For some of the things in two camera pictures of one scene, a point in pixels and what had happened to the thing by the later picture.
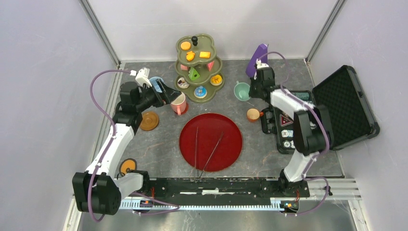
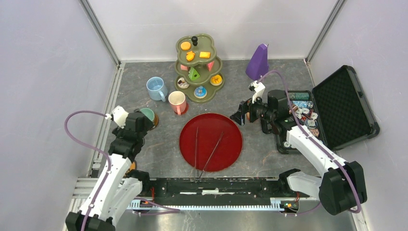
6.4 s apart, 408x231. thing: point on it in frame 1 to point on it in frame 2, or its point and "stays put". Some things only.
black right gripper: [251, 92] to [246, 107]
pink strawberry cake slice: [210, 65] stays put
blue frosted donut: [200, 92] stays put
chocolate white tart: [182, 83] stays put
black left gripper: [169, 93] to [147, 124]
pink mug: [179, 104] stays put
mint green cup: [241, 91] to [148, 113]
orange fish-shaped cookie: [190, 56] stays put
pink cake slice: [184, 68] stays put
